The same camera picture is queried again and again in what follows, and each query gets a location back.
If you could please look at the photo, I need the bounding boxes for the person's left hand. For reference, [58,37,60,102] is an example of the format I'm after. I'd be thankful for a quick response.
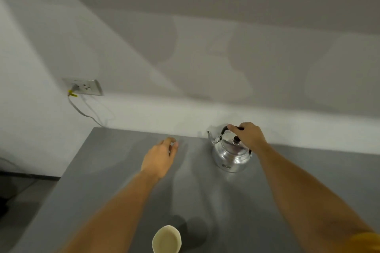
[140,137,179,180]

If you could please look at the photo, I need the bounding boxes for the person's right hand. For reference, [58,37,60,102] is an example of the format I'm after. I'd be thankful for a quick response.
[228,122,268,155]

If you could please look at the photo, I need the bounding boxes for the silver metal kettle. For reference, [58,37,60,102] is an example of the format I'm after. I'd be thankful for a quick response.
[207,126,253,173]

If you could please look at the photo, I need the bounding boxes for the person's right forearm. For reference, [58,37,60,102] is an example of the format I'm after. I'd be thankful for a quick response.
[256,144,379,253]

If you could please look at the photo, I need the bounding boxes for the person's left forearm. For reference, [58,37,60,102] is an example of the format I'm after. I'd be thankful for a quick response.
[59,170,162,253]

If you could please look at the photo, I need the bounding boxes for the white cup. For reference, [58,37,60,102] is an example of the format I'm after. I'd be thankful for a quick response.
[152,225,182,253]

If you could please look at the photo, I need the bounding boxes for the yellow sleeve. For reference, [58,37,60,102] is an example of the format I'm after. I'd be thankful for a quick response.
[346,232,380,253]

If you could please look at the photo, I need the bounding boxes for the grey power cable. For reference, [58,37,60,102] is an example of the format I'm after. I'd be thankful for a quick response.
[68,96,104,127]

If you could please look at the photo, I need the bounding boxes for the white wall socket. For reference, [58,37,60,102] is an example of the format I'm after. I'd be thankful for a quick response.
[62,78,103,96]

